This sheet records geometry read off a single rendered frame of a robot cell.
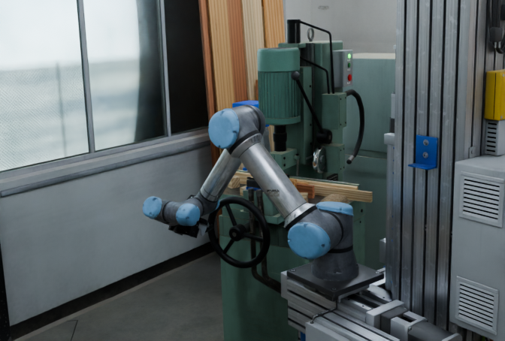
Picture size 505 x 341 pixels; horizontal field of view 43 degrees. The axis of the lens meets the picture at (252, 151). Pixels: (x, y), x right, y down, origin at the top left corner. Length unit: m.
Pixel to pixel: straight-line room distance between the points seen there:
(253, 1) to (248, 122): 2.69
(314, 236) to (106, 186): 2.14
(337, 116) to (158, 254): 1.87
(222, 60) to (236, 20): 0.33
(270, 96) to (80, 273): 1.74
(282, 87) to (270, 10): 2.13
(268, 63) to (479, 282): 1.23
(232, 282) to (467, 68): 1.49
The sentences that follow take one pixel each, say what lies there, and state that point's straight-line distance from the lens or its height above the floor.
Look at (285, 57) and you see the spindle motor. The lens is 2.57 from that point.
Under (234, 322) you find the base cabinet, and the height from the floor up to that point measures 0.32.
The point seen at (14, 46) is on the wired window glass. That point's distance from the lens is 3.49.
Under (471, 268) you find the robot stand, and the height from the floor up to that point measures 0.95.
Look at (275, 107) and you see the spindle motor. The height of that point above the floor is 1.27.
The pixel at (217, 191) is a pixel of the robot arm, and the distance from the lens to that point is 2.21.
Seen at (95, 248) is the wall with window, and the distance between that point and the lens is 3.84.
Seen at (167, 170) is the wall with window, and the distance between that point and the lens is 4.12.
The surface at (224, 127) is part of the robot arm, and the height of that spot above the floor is 1.30.
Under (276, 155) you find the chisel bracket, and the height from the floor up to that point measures 1.06.
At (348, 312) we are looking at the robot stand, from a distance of 2.00.
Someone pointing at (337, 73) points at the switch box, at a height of 1.38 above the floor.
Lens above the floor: 1.62
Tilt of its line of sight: 12 degrees down
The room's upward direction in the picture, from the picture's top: 2 degrees counter-clockwise
